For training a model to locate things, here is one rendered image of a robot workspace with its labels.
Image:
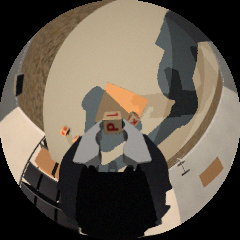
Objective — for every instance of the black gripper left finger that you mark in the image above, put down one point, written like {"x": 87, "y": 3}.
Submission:
{"x": 84, "y": 152}

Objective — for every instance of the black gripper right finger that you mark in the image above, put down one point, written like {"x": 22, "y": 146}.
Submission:
{"x": 143, "y": 154}

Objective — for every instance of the orange mat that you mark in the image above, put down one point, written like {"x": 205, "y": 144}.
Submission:
{"x": 118, "y": 99}

